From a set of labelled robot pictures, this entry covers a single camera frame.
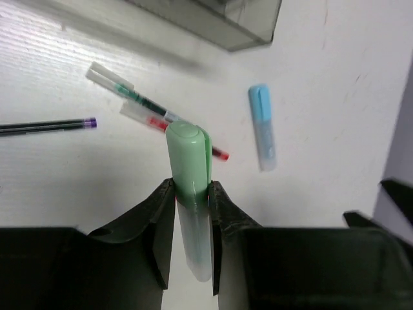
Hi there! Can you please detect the purple pen refill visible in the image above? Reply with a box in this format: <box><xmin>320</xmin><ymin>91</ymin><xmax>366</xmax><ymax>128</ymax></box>
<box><xmin>1</xmin><ymin>118</ymin><xmax>97</xmax><ymax>137</ymax></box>

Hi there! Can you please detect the clear acrylic drawer organizer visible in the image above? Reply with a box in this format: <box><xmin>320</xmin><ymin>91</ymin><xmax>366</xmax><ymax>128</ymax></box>
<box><xmin>129</xmin><ymin>0</ymin><xmax>282</xmax><ymax>52</ymax></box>

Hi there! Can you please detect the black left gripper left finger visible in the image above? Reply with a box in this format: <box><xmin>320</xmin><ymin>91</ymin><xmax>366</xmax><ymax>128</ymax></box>
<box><xmin>1</xmin><ymin>179</ymin><xmax>175</xmax><ymax>309</ymax></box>

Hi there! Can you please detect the blue capped highlighter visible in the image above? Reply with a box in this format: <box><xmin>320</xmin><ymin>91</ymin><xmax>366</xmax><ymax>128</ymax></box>
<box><xmin>248</xmin><ymin>84</ymin><xmax>276</xmax><ymax>172</ymax></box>

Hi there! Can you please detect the green clear pen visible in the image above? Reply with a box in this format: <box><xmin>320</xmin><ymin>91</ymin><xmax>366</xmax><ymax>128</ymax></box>
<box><xmin>86</xmin><ymin>62</ymin><xmax>183</xmax><ymax>123</ymax></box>

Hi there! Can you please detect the red clear pen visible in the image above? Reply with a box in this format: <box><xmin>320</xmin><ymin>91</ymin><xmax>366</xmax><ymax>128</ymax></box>
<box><xmin>119</xmin><ymin>102</ymin><xmax>230</xmax><ymax>161</ymax></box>

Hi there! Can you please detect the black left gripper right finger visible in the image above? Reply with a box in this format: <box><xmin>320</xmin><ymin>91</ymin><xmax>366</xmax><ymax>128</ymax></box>
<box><xmin>208</xmin><ymin>181</ymin><xmax>412</xmax><ymax>309</ymax></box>

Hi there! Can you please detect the green capped highlighter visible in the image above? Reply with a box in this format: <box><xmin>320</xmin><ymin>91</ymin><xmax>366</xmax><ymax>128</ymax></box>
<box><xmin>166</xmin><ymin>121</ymin><xmax>212</xmax><ymax>282</ymax></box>

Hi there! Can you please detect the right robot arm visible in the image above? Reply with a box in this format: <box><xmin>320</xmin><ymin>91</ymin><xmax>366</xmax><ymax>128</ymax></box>
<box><xmin>343</xmin><ymin>178</ymin><xmax>412</xmax><ymax>245</ymax></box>

